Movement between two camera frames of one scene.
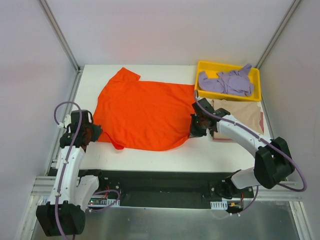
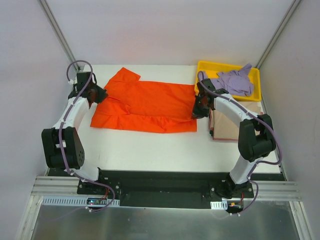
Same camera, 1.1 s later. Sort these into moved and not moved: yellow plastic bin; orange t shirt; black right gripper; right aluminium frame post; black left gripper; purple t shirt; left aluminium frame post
Moved: orange t shirt; black right gripper; black left gripper
Not moved: purple t shirt; left aluminium frame post; yellow plastic bin; right aluminium frame post
